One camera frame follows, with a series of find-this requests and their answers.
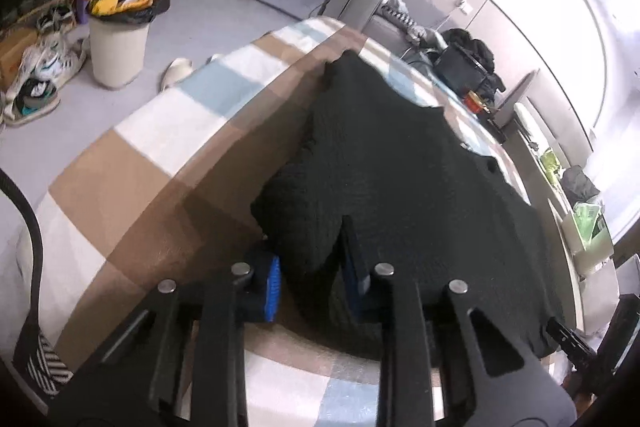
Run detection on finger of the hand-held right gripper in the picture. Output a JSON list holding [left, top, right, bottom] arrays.
[[546, 316, 598, 370]]

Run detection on white trash bin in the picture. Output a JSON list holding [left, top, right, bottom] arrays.
[[86, 4, 153, 88]]

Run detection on dark teal sneaker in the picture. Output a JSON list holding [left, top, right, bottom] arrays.
[[5, 79, 61, 128]]

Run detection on checked blanket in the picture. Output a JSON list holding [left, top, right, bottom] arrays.
[[35, 17, 586, 427]]

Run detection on black cable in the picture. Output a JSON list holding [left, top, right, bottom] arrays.
[[0, 167, 48, 358]]

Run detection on grey sofa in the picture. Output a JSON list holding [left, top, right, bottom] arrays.
[[320, 0, 451, 52]]

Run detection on dark grey bag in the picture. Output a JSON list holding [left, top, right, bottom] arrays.
[[560, 166, 601, 205]]

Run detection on black white striped rug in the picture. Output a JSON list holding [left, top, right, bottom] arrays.
[[12, 327, 76, 400]]

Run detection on grey flat panel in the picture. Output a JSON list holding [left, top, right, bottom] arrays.
[[492, 69, 541, 130]]

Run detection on green packet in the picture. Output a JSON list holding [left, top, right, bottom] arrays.
[[572, 202, 606, 240]]

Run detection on white sneaker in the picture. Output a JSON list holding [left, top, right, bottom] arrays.
[[20, 34, 88, 88]]

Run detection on dark knitted sweater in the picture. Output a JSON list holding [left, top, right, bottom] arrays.
[[250, 49, 566, 360]]

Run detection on black bag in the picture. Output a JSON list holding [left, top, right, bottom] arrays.
[[432, 28, 506, 100]]

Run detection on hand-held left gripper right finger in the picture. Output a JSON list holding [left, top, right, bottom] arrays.
[[340, 216, 576, 427]]

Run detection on small orange container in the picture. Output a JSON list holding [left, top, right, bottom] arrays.
[[465, 91, 493, 112]]

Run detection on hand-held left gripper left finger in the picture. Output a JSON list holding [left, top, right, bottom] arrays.
[[47, 252, 281, 427]]

